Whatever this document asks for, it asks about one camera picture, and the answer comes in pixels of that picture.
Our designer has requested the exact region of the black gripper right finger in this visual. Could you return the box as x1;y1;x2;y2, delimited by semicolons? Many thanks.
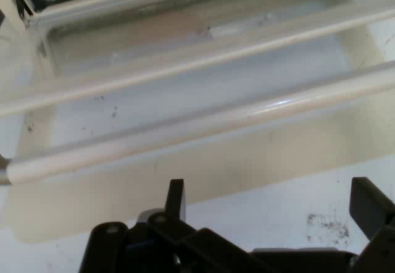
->
350;177;395;273

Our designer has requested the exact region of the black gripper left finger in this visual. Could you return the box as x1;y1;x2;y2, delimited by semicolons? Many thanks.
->
78;178;266;273

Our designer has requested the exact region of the cream plastic dish rack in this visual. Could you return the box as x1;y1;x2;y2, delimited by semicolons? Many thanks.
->
0;0;395;243

